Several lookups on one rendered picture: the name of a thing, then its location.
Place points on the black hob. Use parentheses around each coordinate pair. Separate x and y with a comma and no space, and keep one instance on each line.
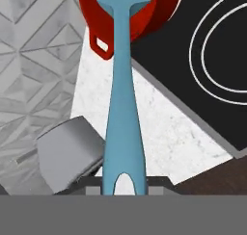
(180,27)

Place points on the blue spatula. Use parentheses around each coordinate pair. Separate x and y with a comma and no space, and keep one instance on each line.
(123,123)

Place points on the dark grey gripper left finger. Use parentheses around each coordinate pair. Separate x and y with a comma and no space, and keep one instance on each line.
(93,182)

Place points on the red pot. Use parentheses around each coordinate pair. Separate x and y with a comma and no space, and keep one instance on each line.
(96,14)

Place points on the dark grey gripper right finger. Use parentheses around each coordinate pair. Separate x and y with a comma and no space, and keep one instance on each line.
(157,182)

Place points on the grey metal box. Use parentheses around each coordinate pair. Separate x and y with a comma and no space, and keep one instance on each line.
(69,152)

